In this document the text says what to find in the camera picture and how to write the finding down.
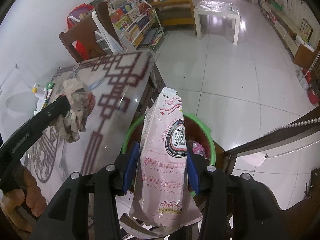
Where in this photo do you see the brown tissue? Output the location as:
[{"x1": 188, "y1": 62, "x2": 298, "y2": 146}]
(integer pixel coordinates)
[{"x1": 54, "y1": 78, "x2": 95, "y2": 144}]

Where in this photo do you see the pink plastic bag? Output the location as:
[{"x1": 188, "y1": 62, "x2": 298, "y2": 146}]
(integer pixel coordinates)
[{"x1": 188, "y1": 137, "x2": 207, "y2": 159}]

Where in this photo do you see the left hand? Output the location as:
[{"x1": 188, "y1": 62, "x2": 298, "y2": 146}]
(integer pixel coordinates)
[{"x1": 1, "y1": 166, "x2": 47, "y2": 233}]

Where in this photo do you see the white desk lamp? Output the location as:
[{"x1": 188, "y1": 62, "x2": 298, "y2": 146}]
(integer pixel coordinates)
[{"x1": 1, "y1": 64, "x2": 47, "y2": 99}]

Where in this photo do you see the red bucket green rim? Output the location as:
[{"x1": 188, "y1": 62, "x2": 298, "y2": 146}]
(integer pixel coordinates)
[{"x1": 121, "y1": 113, "x2": 216, "y2": 165}]

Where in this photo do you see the green small box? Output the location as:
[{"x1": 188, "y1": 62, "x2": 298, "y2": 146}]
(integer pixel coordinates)
[{"x1": 46, "y1": 82, "x2": 55, "y2": 90}]

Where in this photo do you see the dark wooden chair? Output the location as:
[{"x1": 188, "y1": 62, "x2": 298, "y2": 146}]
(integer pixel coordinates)
[{"x1": 59, "y1": 2, "x2": 123, "y2": 62}]

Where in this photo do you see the white cloth strip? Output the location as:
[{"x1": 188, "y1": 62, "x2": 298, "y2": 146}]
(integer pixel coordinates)
[{"x1": 91, "y1": 10, "x2": 124, "y2": 54}]

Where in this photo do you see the red garment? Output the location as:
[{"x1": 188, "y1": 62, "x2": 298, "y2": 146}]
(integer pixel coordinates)
[{"x1": 67, "y1": 3, "x2": 95, "y2": 60}]

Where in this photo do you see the low tv cabinet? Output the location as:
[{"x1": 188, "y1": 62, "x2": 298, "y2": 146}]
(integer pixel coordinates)
[{"x1": 261, "y1": 2, "x2": 315, "y2": 69}]

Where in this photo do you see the white book rack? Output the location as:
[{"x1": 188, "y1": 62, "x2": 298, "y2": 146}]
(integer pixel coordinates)
[{"x1": 91, "y1": 0, "x2": 164, "y2": 50}]

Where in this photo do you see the framed geometric picture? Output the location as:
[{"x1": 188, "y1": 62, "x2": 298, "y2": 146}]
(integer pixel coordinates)
[{"x1": 300, "y1": 19, "x2": 313, "y2": 42}]

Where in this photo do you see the white side table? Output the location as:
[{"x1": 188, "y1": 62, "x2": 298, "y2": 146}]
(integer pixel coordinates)
[{"x1": 194, "y1": 1, "x2": 241, "y2": 45}]

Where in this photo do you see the wooden bench sofa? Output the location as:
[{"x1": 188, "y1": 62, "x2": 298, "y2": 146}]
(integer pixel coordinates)
[{"x1": 145, "y1": 0, "x2": 201, "y2": 27}]

